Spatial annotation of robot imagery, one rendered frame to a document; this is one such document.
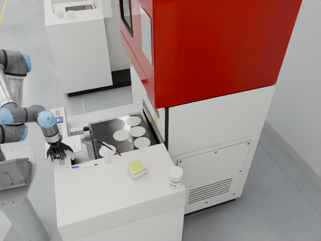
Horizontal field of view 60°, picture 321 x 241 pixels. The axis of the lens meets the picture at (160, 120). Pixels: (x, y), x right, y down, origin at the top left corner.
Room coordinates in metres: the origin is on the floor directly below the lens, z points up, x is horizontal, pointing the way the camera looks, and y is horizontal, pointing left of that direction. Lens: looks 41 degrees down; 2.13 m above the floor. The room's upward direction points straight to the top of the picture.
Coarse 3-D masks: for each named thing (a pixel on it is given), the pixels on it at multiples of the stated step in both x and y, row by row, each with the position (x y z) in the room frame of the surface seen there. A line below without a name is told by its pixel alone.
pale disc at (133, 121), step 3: (129, 117) 1.46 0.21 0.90; (132, 117) 1.46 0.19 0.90; (135, 117) 1.46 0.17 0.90; (138, 117) 1.46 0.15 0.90; (126, 120) 1.42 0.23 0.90; (129, 120) 1.42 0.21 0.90; (132, 120) 1.42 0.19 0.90; (135, 120) 1.42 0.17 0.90; (138, 120) 1.42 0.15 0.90; (129, 123) 1.39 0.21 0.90; (132, 123) 1.39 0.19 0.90; (135, 123) 1.39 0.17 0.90; (138, 123) 1.39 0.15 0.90
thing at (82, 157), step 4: (84, 144) 1.22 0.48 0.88; (84, 148) 1.18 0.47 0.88; (80, 152) 1.15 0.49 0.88; (84, 152) 1.15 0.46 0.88; (76, 156) 1.12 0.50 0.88; (80, 156) 1.12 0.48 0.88; (84, 156) 1.12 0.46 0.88; (76, 160) 1.09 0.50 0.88; (80, 160) 1.09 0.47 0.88; (84, 160) 1.09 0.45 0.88; (88, 160) 1.09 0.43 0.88
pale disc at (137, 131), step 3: (138, 126) 1.36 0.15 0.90; (132, 129) 1.33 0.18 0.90; (135, 129) 1.33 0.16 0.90; (138, 129) 1.33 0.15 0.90; (141, 129) 1.33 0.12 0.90; (144, 129) 1.33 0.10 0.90; (132, 132) 1.30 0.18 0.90; (135, 132) 1.30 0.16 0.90; (138, 132) 1.30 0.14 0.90; (141, 132) 1.30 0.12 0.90; (144, 132) 1.30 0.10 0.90; (132, 135) 1.28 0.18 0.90; (135, 135) 1.28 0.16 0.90; (138, 135) 1.28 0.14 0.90; (141, 135) 1.28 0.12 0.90
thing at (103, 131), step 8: (112, 120) 1.42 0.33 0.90; (120, 120) 1.42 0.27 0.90; (96, 128) 1.35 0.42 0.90; (104, 128) 1.35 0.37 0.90; (112, 128) 1.35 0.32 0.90; (120, 128) 1.35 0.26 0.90; (128, 128) 1.34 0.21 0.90; (144, 128) 1.34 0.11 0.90; (96, 136) 1.27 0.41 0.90; (104, 136) 1.27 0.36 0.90; (112, 136) 1.27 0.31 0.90; (128, 136) 1.27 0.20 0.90; (144, 136) 1.27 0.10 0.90; (96, 144) 1.20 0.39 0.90; (112, 144) 1.20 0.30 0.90; (120, 144) 1.20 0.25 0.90; (128, 144) 1.20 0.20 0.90; (152, 144) 1.19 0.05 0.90; (96, 152) 1.13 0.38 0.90; (120, 152) 1.13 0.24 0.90
